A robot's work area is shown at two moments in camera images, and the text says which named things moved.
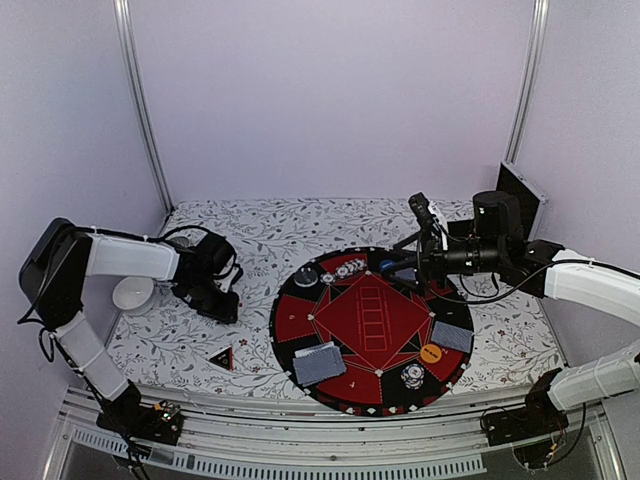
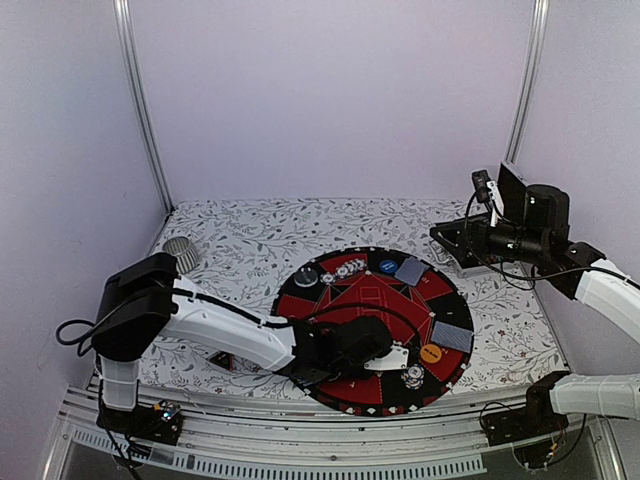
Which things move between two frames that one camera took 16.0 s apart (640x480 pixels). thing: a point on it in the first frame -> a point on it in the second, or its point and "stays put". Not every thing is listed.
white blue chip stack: (413, 376) stays put
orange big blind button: (430, 353) stays put
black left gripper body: (208, 302) -> (339, 372)
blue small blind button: (387, 264) stays put
